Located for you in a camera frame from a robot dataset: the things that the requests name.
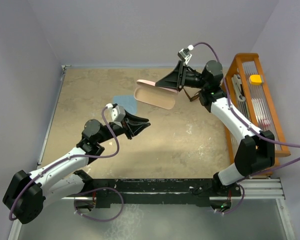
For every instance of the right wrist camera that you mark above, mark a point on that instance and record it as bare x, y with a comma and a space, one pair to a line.
185, 54

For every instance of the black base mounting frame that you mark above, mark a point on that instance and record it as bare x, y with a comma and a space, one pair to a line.
142, 191

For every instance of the yellow tape measure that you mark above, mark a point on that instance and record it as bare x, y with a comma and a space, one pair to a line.
256, 79

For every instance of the orange wooden shelf rack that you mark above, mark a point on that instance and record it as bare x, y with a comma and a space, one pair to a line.
259, 103

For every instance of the white stapler tool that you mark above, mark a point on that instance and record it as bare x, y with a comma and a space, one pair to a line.
238, 88

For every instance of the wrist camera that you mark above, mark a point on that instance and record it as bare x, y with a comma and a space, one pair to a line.
117, 113
185, 54

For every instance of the pink glasses case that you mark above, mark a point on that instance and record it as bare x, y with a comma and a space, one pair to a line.
146, 92

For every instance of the brown sunglasses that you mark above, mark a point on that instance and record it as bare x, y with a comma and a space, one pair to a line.
191, 98

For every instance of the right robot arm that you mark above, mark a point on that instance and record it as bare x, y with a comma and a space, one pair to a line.
256, 150

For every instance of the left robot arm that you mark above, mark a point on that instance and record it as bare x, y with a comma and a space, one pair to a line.
28, 193

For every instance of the blue tape patch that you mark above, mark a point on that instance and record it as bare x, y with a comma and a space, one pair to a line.
127, 101

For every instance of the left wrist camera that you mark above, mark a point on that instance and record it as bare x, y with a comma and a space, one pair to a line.
117, 113

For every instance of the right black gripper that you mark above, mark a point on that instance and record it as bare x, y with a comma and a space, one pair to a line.
176, 79

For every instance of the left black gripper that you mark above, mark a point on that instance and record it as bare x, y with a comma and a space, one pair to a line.
130, 128

